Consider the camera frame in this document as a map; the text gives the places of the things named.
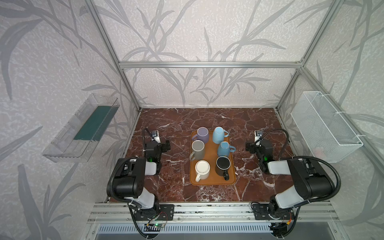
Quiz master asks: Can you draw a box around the blue dotted floral mug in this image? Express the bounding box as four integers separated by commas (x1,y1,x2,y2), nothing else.
217,141,237,157

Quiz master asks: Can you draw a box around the black mug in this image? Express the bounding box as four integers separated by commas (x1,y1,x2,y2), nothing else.
215,156,231,181

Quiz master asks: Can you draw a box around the light blue mug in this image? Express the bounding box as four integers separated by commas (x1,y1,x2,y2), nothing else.
212,127,229,144

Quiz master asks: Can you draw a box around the grey mug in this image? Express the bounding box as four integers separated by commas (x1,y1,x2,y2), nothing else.
190,140,205,161

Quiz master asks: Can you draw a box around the orange rectangular tray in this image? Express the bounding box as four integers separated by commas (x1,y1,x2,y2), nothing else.
190,131,236,186

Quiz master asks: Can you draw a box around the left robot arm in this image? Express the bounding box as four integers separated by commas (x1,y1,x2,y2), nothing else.
107,140,175,221

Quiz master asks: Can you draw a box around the green circuit board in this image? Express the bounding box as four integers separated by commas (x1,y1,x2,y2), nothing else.
145,223,167,232

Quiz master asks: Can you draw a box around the white mug red inside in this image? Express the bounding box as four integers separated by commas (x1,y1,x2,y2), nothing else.
195,160,211,182

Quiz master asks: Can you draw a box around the white wire mesh basket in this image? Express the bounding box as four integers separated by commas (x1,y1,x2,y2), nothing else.
291,91,364,163

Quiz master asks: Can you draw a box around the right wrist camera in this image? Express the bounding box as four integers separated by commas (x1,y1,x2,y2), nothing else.
255,130,263,146

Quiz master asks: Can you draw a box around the aluminium front rail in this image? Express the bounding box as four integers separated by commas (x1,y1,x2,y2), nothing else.
87,202,340,224

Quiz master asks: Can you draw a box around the clear plastic wall bin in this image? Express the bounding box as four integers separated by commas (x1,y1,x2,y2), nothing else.
43,94,120,163

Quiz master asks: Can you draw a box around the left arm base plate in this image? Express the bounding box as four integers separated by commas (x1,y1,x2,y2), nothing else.
133,204,175,221

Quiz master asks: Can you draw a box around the lilac mug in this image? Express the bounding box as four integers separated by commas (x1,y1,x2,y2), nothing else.
192,127,209,144

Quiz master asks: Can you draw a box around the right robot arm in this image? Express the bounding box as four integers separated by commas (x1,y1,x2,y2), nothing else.
245,139,342,220

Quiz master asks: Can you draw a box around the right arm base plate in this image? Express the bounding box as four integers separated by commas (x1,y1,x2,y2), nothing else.
251,202,295,221

